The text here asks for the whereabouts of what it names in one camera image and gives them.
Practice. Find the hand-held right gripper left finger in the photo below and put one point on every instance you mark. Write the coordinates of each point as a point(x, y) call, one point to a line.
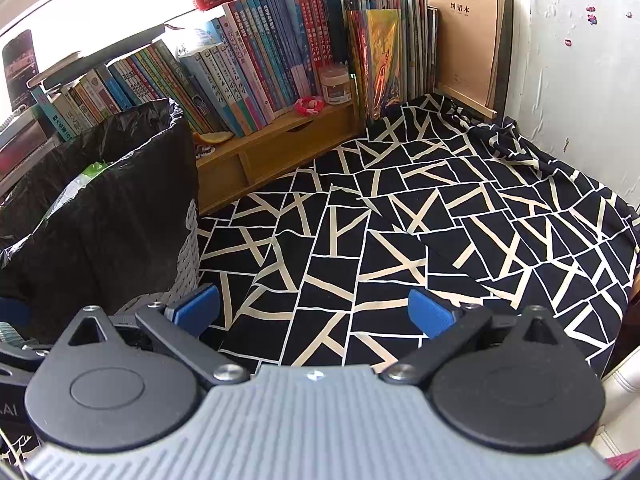
point(197, 305)

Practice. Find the pink red small toy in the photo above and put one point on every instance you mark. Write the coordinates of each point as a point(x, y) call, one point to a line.
point(307, 105)

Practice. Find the wooden desk shelf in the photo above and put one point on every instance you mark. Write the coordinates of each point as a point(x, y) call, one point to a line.
point(280, 145)

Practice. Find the row of upright books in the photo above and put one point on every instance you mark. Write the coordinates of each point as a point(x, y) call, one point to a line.
point(250, 60)

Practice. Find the yellow curved toy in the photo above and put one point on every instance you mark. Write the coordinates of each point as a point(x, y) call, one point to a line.
point(215, 136)

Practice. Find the light wooden book stand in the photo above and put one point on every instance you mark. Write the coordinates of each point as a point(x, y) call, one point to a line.
point(470, 102)

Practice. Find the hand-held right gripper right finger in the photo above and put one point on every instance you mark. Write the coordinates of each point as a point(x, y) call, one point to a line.
point(430, 312)

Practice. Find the black patterned tablecloth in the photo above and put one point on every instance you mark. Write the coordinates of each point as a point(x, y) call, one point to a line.
point(450, 210)

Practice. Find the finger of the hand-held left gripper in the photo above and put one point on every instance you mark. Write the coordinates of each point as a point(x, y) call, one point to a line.
point(12, 310)

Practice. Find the stack of thin picture books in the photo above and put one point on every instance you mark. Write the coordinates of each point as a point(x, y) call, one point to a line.
point(385, 50)

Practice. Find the bin with black liner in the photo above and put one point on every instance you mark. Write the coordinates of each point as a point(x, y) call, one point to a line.
point(100, 235)

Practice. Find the glass jar with white lid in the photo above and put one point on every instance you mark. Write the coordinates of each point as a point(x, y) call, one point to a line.
point(335, 85)

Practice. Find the grey flat board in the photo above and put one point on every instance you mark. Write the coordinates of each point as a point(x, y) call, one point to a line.
point(130, 47)

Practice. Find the tan notebook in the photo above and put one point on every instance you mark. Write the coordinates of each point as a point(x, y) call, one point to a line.
point(465, 40)

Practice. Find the red striped knit sweater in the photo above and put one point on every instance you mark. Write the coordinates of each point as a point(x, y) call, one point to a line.
point(625, 462)

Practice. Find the black phone with screen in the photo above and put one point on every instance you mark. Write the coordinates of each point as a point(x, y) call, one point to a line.
point(20, 70)

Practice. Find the white leather seat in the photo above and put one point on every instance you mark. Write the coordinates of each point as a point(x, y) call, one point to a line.
point(622, 385)

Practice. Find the pile of lying books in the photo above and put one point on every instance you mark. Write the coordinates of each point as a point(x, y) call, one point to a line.
point(25, 145)

